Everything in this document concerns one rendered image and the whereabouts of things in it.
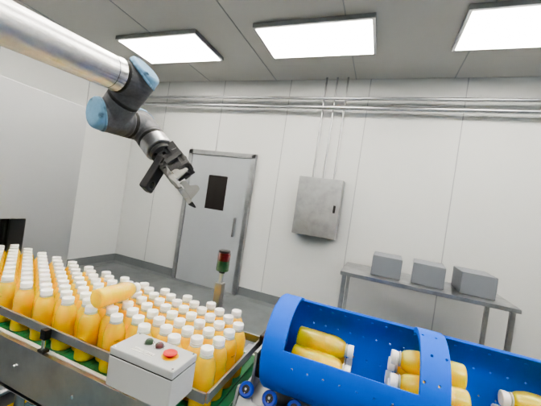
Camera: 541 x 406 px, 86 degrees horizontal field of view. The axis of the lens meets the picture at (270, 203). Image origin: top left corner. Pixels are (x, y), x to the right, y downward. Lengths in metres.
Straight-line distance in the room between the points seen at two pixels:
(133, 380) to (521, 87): 4.60
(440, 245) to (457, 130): 1.43
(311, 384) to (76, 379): 0.76
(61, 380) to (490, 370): 1.35
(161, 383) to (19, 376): 0.74
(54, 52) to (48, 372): 1.01
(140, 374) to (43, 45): 0.76
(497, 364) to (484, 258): 3.22
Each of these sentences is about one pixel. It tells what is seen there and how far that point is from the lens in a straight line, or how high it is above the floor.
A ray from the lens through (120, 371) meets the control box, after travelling 0.93.
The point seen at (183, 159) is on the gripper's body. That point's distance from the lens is 0.94.
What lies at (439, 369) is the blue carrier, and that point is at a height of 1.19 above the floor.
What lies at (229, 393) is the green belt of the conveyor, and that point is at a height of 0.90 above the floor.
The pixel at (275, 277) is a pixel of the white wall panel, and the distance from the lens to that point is 4.49.
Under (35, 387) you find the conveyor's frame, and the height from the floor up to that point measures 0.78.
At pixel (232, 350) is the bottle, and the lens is 1.08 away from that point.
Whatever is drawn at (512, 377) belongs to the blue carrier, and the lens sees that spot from 1.20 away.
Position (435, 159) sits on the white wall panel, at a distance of 4.27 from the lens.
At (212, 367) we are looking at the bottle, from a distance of 0.97.
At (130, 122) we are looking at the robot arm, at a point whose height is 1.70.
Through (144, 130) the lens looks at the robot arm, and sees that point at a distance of 1.02.
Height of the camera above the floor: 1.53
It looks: level
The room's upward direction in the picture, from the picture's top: 8 degrees clockwise
